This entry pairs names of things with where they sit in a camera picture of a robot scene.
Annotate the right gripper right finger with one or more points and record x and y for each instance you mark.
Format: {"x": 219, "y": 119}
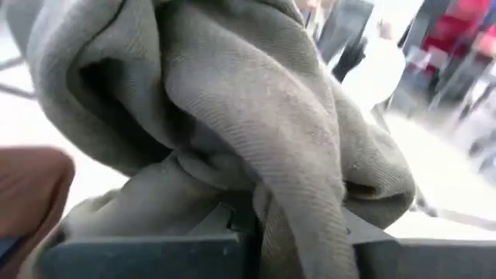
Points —
{"x": 426, "y": 259}

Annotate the olive green sweatshirt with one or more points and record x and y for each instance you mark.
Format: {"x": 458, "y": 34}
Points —
{"x": 252, "y": 116}

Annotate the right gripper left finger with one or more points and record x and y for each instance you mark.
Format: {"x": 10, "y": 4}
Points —
{"x": 147, "y": 257}

